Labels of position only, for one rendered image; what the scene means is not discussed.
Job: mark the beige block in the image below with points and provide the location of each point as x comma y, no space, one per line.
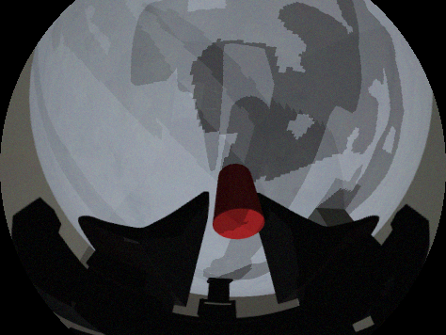
329,217

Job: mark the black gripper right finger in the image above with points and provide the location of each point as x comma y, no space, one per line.
297,249

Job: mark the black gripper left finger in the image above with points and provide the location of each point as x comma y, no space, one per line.
168,249

